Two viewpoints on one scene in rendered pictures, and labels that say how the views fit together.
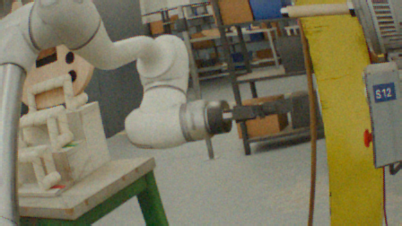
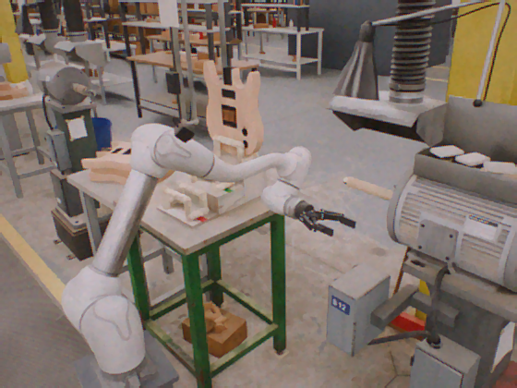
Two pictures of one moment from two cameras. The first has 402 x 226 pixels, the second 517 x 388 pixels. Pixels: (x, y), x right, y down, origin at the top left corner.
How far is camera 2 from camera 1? 0.93 m
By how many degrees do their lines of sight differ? 33
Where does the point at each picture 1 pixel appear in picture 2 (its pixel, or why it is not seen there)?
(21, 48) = (150, 165)
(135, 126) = (264, 197)
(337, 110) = not seen: hidden behind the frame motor
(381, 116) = (334, 315)
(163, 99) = (282, 190)
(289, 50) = not seen: outside the picture
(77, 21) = (187, 169)
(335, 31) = not seen: hidden behind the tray
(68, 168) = (217, 206)
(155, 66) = (282, 171)
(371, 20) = (393, 228)
